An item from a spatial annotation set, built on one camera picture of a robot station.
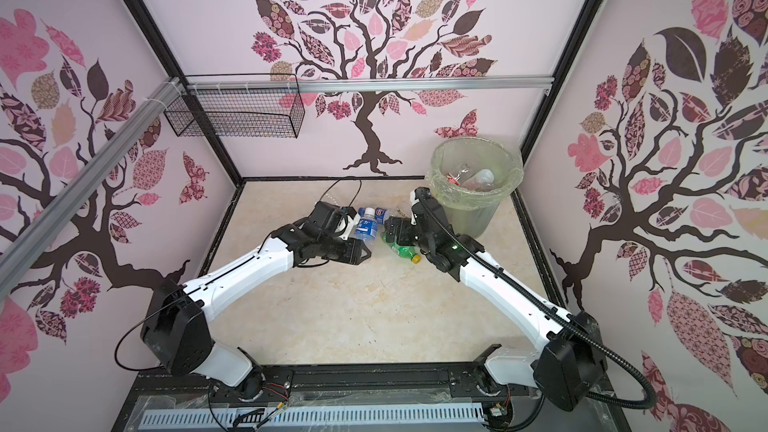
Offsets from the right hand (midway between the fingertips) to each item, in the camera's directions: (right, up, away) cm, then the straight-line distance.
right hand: (400, 219), depth 79 cm
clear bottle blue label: (-9, -2, +3) cm, 10 cm away
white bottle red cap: (+28, +12, +18) cm, 35 cm away
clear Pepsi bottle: (-6, 0, +24) cm, 25 cm away
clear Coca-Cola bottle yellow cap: (+20, +13, +20) cm, 31 cm away
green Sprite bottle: (+2, -11, +16) cm, 20 cm away
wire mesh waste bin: (+24, -2, +15) cm, 29 cm away
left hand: (-11, -11, +3) cm, 15 cm away
